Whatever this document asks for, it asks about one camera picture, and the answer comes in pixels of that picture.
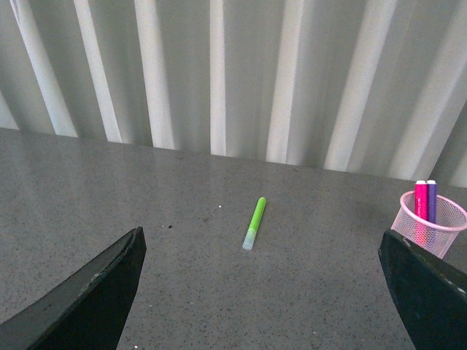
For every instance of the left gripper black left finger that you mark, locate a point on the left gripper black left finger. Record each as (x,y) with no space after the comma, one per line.
(89,309)

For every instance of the green highlighter pen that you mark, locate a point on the green highlighter pen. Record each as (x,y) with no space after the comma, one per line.
(249,238)

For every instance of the pink highlighter pen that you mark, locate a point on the pink highlighter pen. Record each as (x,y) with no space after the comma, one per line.
(421,210)

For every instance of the pink mesh pen cup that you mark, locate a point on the pink mesh pen cup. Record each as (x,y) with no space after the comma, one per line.
(434,237)

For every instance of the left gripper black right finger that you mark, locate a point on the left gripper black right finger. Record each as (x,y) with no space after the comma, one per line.
(428,293)

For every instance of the white pleated curtain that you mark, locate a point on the white pleated curtain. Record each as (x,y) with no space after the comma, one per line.
(369,87)

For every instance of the purple highlighter pen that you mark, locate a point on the purple highlighter pen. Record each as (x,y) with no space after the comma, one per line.
(432,195)

